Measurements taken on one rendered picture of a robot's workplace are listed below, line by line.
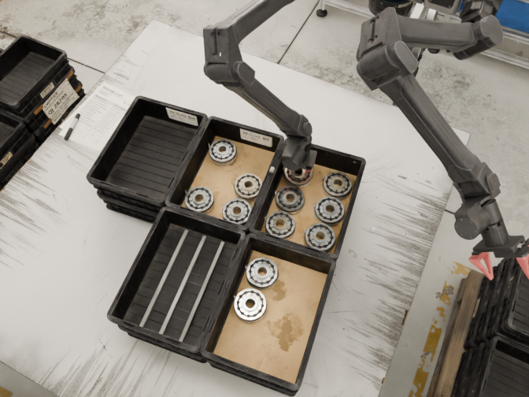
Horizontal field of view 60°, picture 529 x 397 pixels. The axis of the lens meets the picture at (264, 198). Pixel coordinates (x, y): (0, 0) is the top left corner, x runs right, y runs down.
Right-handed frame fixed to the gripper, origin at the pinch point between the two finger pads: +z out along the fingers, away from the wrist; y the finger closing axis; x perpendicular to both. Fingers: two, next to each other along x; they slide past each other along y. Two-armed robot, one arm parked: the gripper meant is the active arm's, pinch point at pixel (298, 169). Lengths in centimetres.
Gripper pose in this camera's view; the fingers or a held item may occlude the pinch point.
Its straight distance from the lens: 164.2
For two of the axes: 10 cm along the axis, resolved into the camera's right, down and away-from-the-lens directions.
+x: 2.4, -8.6, 4.5
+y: 9.7, 2.2, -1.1
